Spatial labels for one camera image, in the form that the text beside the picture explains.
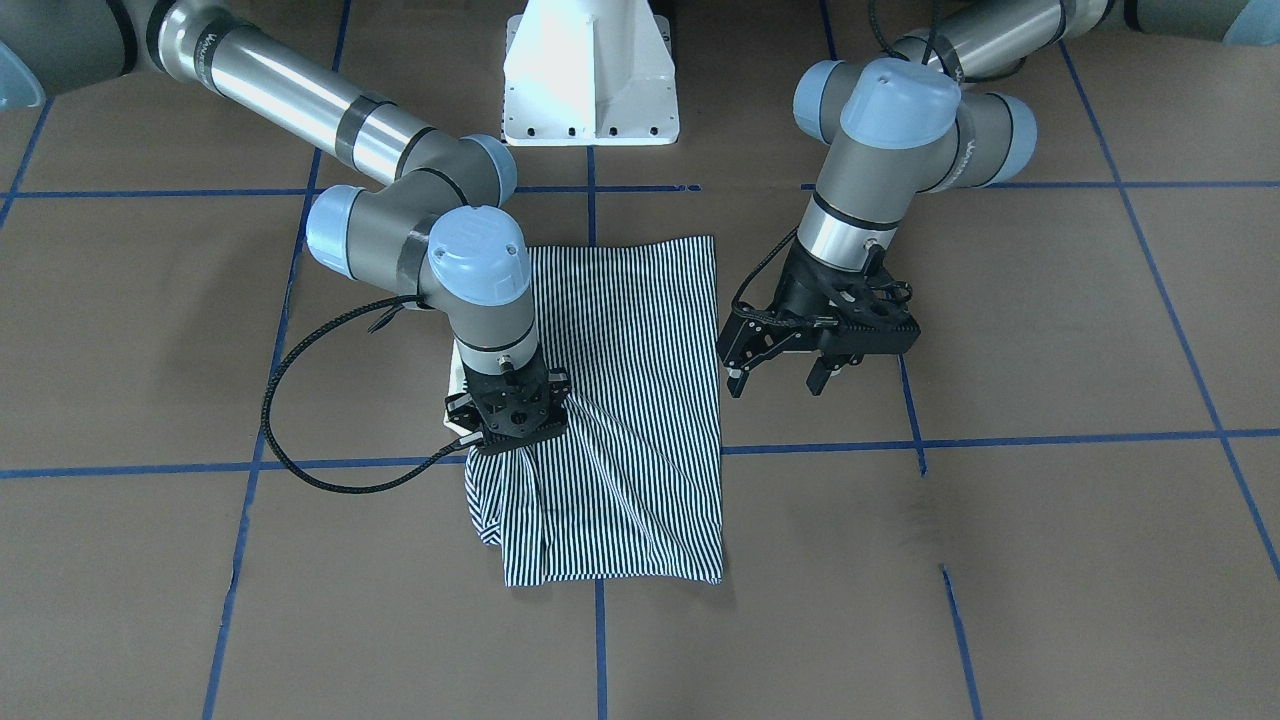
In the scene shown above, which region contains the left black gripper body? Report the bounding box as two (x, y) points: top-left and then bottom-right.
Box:
(716, 240), (922, 372)

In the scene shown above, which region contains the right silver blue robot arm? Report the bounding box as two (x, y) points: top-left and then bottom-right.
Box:
(1, 1), (570, 454)

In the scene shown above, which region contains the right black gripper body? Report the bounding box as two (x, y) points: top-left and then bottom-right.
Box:
(444, 348), (571, 455)

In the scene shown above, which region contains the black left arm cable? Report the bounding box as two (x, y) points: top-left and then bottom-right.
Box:
(730, 225), (801, 313)

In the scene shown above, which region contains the blue white striped polo shirt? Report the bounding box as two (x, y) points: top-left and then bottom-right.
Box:
(465, 234), (724, 587)

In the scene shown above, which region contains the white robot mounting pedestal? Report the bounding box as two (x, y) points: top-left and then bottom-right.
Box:
(500, 1), (681, 147)

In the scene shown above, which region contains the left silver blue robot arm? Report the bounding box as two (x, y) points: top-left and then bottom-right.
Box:
(716, 1), (1277, 397)

